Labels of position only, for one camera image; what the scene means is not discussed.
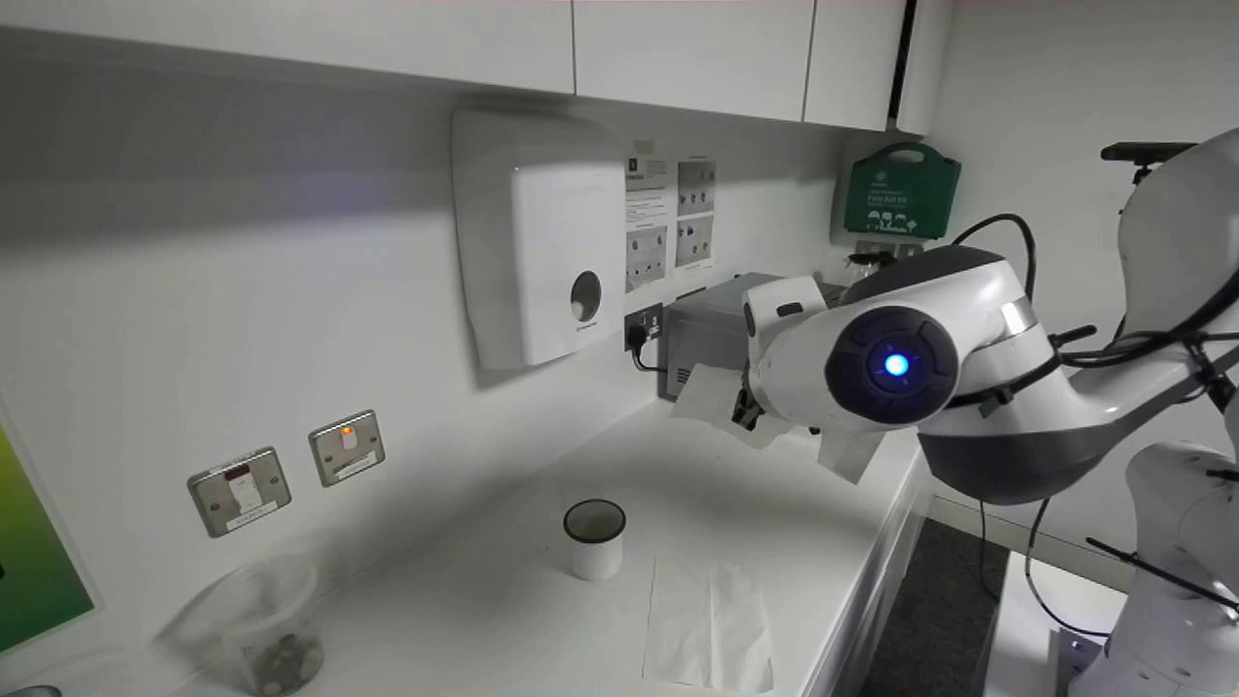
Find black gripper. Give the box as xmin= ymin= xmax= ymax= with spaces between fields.
xmin=727 ymin=384 xmax=769 ymax=437

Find white paper cup dark inside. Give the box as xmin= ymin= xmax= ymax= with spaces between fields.
xmin=557 ymin=495 xmax=631 ymax=584

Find paper notice with socket pictures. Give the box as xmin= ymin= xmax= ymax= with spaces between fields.
xmin=669 ymin=156 xmax=721 ymax=269
xmin=622 ymin=151 xmax=678 ymax=296

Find white paper napkin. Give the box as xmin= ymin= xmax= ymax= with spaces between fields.
xmin=635 ymin=555 xmax=782 ymax=697

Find white paper towel dispenser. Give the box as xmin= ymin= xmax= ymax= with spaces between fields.
xmin=450 ymin=107 xmax=635 ymax=384

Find white base cabinet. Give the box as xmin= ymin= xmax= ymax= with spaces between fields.
xmin=793 ymin=450 xmax=935 ymax=697

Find green first aid box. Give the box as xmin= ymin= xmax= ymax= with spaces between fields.
xmin=832 ymin=134 xmax=966 ymax=249

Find black floor mat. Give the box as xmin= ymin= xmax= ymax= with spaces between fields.
xmin=860 ymin=513 xmax=1013 ymax=697

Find white robot stand plate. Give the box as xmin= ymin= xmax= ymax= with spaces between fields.
xmin=984 ymin=545 xmax=1139 ymax=697

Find white wrist camera block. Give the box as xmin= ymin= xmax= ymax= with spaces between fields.
xmin=738 ymin=269 xmax=827 ymax=344

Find wall socket with black plug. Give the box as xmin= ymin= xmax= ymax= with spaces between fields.
xmin=619 ymin=302 xmax=666 ymax=370

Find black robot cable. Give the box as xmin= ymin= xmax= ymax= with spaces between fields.
xmin=946 ymin=210 xmax=1239 ymax=389

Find steel wall switch plate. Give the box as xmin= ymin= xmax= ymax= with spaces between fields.
xmin=307 ymin=406 xmax=391 ymax=493
xmin=185 ymin=441 xmax=298 ymax=540

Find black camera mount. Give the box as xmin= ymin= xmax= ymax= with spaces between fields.
xmin=1100 ymin=134 xmax=1199 ymax=184

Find white wall cabinets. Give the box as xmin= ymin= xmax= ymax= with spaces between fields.
xmin=0 ymin=0 xmax=953 ymax=138

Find green wall sign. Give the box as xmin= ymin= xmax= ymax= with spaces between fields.
xmin=0 ymin=419 xmax=99 ymax=656

